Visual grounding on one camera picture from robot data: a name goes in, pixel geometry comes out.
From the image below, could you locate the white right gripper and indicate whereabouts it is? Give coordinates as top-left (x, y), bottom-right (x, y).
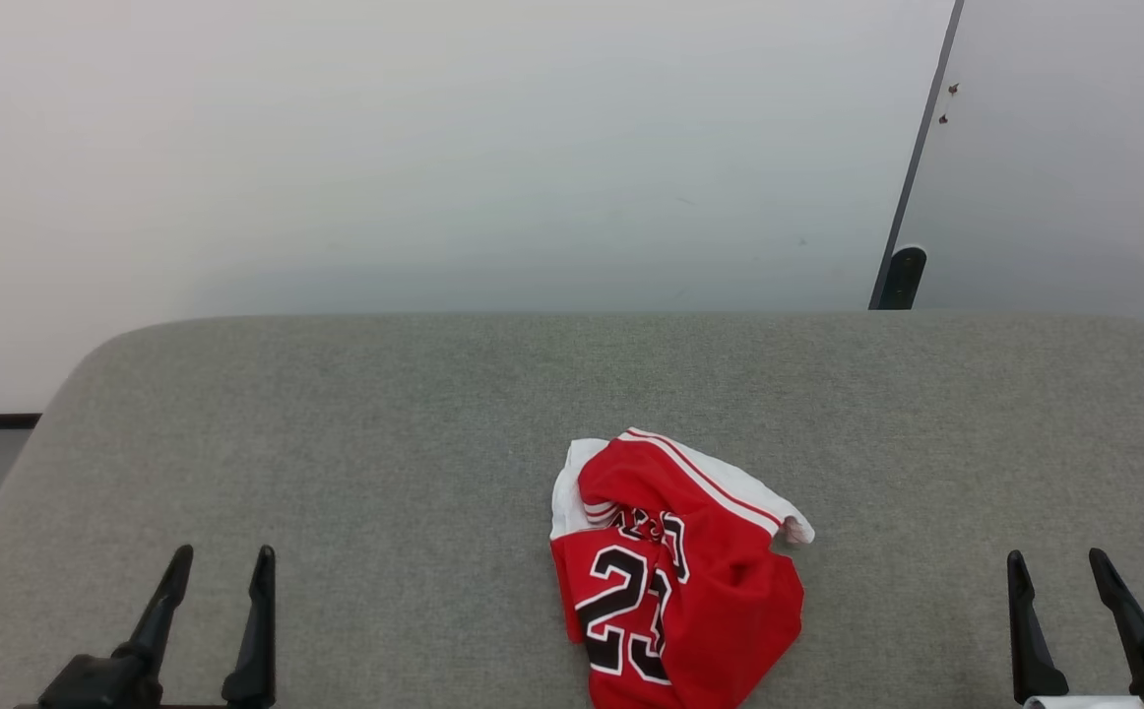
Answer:
top-left (1007, 548), bottom-right (1144, 709)

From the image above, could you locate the dark partition edge strip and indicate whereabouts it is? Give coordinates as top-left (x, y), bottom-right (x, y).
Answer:
top-left (868, 0), bottom-right (965, 310)

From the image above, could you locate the red and white basketball jersey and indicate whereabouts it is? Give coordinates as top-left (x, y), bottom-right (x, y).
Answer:
top-left (549, 427), bottom-right (816, 709)

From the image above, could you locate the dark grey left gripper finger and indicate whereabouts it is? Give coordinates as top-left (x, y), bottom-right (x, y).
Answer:
top-left (38, 545), bottom-right (194, 709)
top-left (222, 545), bottom-right (277, 709)

